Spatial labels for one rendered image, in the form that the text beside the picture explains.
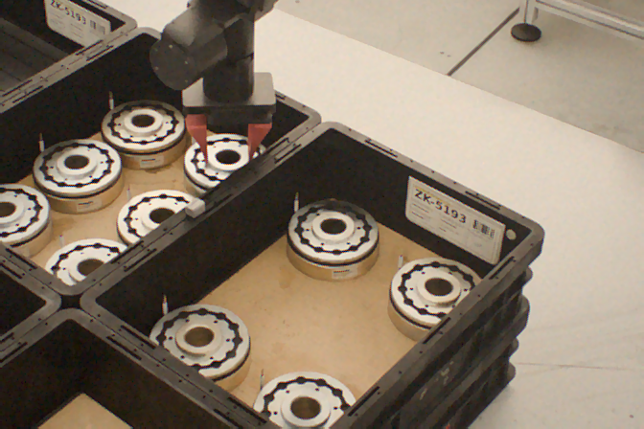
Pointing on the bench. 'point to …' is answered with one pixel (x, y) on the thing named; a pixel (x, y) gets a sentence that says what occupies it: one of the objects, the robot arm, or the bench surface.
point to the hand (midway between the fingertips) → (228, 153)
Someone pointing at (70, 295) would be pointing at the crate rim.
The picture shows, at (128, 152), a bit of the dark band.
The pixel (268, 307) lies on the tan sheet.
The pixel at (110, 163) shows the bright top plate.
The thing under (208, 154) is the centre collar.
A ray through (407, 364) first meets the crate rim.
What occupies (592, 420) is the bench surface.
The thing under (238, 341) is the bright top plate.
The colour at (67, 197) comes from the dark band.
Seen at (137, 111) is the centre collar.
